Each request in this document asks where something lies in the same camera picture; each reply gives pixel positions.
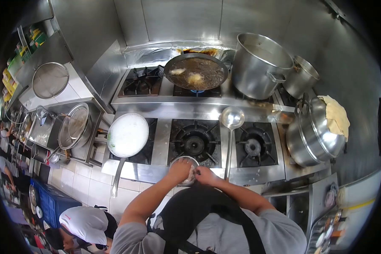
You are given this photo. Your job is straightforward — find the person's right hand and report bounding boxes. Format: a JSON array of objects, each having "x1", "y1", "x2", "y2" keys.
[{"x1": 194, "y1": 166, "x2": 221, "y2": 187}]

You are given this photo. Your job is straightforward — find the person's left hand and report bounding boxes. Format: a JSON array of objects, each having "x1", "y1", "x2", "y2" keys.
[{"x1": 166, "y1": 158, "x2": 193, "y2": 185}]

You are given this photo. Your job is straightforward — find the person's right fingers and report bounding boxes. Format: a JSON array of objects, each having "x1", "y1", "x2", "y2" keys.
[{"x1": 194, "y1": 166, "x2": 207, "y2": 182}]

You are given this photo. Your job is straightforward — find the person's left fingers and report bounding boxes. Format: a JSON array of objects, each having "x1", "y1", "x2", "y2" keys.
[{"x1": 179, "y1": 158, "x2": 193, "y2": 173}]

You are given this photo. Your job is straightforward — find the small metal bowl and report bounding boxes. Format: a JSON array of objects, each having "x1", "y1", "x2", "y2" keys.
[{"x1": 169, "y1": 156, "x2": 200, "y2": 187}]

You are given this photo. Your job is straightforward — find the steel gas stove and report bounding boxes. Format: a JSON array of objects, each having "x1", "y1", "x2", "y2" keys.
[{"x1": 101, "y1": 65, "x2": 332, "y2": 187}]

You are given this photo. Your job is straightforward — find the person's body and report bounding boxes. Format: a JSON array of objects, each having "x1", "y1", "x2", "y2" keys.
[{"x1": 110, "y1": 182, "x2": 308, "y2": 254}]

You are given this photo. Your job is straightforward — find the steel ladle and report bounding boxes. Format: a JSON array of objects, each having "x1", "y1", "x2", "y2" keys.
[{"x1": 220, "y1": 106, "x2": 245, "y2": 180}]

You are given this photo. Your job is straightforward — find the frying pan with white foam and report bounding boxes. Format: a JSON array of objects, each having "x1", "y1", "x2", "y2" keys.
[{"x1": 107, "y1": 113, "x2": 150, "y2": 198}]

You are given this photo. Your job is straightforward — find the black wok with oil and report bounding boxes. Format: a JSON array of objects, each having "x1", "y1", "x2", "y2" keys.
[{"x1": 158, "y1": 52, "x2": 229, "y2": 91}]

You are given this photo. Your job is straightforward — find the steel side counter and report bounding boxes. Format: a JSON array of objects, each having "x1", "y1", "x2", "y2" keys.
[{"x1": 18, "y1": 98, "x2": 105, "y2": 165}]

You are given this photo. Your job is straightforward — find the large steel stock pot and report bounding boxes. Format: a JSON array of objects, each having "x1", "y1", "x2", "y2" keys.
[{"x1": 231, "y1": 33, "x2": 294, "y2": 100}]

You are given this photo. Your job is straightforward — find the aluminium foil sheet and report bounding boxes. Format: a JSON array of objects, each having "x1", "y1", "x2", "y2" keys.
[{"x1": 122, "y1": 41, "x2": 236, "y2": 68}]

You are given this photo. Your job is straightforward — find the steel pot with strainer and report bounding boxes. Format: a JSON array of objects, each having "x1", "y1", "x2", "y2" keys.
[{"x1": 47, "y1": 102, "x2": 93, "y2": 161}]

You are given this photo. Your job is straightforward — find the steel pot with lid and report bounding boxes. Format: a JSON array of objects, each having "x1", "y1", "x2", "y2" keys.
[{"x1": 286, "y1": 93, "x2": 347, "y2": 168}]

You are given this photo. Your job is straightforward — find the small steel stock pot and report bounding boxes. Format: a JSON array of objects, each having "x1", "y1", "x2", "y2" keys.
[{"x1": 283, "y1": 55, "x2": 320, "y2": 99}]

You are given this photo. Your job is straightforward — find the steel counter with bowls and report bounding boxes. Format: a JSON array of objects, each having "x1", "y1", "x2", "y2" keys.
[{"x1": 306, "y1": 173, "x2": 350, "y2": 254}]

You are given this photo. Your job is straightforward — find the blue plastic crate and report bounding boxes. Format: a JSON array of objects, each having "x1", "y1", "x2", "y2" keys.
[{"x1": 30, "y1": 178, "x2": 83, "y2": 230}]

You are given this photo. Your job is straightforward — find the yellowish cloth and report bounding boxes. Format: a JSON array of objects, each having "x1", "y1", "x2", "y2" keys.
[{"x1": 317, "y1": 95, "x2": 351, "y2": 142}]

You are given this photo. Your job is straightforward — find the square steel water container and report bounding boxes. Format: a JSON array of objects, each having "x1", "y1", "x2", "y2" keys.
[{"x1": 28, "y1": 105, "x2": 56, "y2": 146}]

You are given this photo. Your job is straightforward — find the round mesh strainer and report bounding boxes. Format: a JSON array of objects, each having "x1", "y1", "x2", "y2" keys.
[{"x1": 32, "y1": 62, "x2": 70, "y2": 100}]

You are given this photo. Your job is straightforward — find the full wall shelf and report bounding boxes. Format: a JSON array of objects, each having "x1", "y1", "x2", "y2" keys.
[{"x1": 1, "y1": 22, "x2": 56, "y2": 103}]

